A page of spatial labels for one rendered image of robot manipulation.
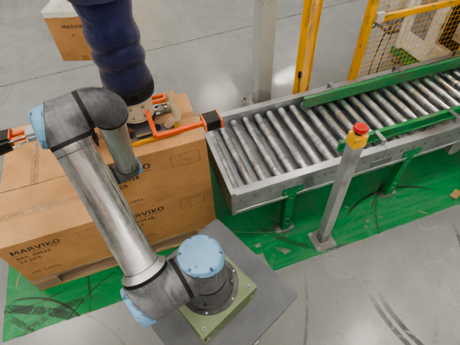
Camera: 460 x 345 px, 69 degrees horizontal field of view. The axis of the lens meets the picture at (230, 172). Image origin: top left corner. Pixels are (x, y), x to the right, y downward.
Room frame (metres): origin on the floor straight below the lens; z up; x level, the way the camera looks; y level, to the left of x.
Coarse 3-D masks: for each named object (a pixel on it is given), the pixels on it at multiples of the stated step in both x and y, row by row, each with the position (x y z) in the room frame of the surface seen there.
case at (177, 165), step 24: (192, 120) 1.33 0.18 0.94; (144, 144) 1.18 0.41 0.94; (168, 144) 1.17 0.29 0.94; (192, 144) 1.18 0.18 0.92; (144, 168) 1.10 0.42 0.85; (168, 168) 1.14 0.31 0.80; (192, 168) 1.17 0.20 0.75; (144, 192) 1.09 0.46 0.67; (168, 192) 1.13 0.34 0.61; (192, 192) 1.16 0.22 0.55
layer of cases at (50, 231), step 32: (32, 160) 1.50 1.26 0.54; (0, 192) 1.25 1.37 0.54; (32, 192) 1.24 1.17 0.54; (64, 192) 1.22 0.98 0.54; (0, 224) 1.03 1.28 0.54; (32, 224) 1.02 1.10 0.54; (64, 224) 1.01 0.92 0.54; (160, 224) 1.11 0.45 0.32; (192, 224) 1.17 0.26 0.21; (0, 256) 0.87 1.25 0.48; (32, 256) 0.90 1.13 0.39; (64, 256) 0.94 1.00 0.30; (96, 256) 0.99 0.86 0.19
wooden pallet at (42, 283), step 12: (168, 240) 1.16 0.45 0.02; (180, 240) 1.16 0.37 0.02; (156, 252) 1.08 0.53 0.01; (84, 264) 0.96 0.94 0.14; (96, 264) 1.01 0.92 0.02; (108, 264) 1.01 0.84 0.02; (48, 276) 0.90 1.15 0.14; (60, 276) 0.93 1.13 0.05; (72, 276) 0.94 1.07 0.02; (84, 276) 0.94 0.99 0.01
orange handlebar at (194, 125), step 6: (156, 96) 1.37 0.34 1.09; (162, 96) 1.37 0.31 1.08; (156, 102) 1.32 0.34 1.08; (162, 102) 1.33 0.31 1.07; (150, 114) 1.23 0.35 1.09; (150, 120) 1.18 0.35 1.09; (150, 126) 1.15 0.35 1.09; (186, 126) 1.13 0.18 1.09; (192, 126) 1.13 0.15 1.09; (198, 126) 1.14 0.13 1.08; (12, 132) 1.16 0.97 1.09; (18, 132) 1.16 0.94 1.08; (24, 132) 1.16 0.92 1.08; (156, 132) 1.10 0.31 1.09; (162, 132) 1.10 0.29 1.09; (168, 132) 1.10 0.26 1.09; (174, 132) 1.10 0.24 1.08; (180, 132) 1.11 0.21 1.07; (12, 138) 1.12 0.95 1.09; (24, 138) 1.12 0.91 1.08
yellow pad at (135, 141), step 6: (156, 126) 1.25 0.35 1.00; (162, 126) 1.27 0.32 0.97; (174, 126) 1.27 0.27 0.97; (132, 132) 1.24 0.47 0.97; (132, 138) 1.20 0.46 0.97; (138, 138) 1.19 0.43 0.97; (144, 138) 1.19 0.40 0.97; (150, 138) 1.19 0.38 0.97; (156, 138) 1.20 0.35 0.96; (162, 138) 1.21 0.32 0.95; (132, 144) 1.16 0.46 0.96; (138, 144) 1.17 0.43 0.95
